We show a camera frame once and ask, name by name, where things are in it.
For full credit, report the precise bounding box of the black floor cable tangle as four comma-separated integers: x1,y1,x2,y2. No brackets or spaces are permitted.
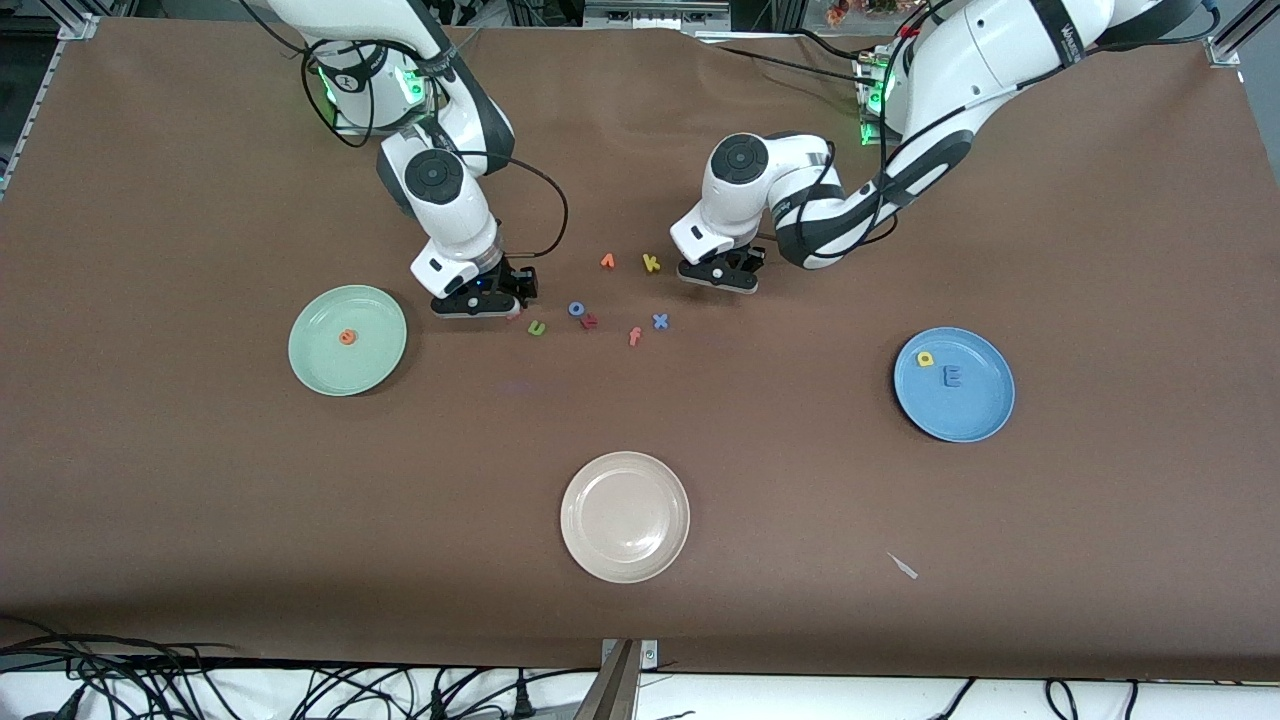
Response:
0,615,601,720

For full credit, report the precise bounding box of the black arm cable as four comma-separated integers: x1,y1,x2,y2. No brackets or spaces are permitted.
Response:
765,0,1216,251
298,38,570,261

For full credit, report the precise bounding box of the thin black table cable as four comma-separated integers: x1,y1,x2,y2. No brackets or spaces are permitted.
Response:
712,44,871,83
790,28,873,61

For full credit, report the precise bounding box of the grey metal box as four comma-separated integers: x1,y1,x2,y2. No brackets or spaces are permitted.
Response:
583,0,733,31

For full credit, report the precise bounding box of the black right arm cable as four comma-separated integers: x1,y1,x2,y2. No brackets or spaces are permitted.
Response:
298,38,570,261

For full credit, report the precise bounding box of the light green plate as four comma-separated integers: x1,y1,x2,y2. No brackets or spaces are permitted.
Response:
288,285,409,397

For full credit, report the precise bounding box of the beige plate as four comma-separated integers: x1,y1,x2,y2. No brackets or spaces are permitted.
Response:
560,451,691,584

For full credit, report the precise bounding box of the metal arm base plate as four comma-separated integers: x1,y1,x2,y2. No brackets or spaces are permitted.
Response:
330,60,436,138

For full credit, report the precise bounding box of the blue plate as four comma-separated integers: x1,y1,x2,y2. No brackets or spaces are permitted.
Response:
893,327,1016,443

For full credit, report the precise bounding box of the aluminium frame rail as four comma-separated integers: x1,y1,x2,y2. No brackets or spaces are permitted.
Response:
0,0,111,201
1205,0,1280,69

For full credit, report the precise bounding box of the brown table cover sheet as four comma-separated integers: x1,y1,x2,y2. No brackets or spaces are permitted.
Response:
0,15,1280,683

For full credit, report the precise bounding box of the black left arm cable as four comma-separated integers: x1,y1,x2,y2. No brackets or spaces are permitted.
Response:
765,0,1216,251

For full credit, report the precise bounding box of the orange dried plant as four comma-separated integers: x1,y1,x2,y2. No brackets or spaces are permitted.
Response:
823,0,901,28

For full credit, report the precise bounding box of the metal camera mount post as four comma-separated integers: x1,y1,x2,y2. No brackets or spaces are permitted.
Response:
575,638,661,720

